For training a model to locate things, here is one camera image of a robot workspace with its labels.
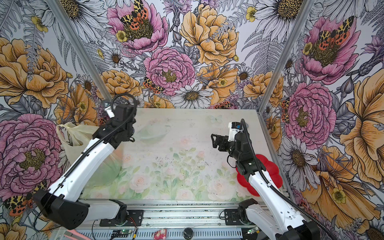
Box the cream plastic bag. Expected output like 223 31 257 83
56 121 124 190

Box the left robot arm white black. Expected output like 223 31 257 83
33 104 137 230

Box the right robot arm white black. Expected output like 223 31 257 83
211 132 320 240

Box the red flower-shaped plate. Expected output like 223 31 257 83
236 154 283 197

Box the black round knob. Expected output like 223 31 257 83
183 228 194 240

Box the pink white small object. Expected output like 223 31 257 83
154 229 167 240

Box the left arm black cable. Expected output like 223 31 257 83
32 92 140 229

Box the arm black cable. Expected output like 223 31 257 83
226 118 340 240
32 92 140 229

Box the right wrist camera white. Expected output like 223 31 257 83
228 122 243 142

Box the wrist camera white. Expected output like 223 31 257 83
228 122 243 142
103 102 115 118

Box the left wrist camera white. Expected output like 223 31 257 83
103 102 115 118

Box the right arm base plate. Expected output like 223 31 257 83
220 208 250 226

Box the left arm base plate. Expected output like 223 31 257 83
99 210 144 227

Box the aluminium rail frame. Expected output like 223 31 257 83
51 201 271 240

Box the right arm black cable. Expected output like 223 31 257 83
226 118 340 240

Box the pink tool handle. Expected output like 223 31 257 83
64 230 91 240

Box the left aluminium corner post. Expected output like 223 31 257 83
47 1 112 103

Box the aluminium corner post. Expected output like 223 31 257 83
47 1 112 103
258 0 315 116

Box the right aluminium corner post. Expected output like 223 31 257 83
258 0 315 116

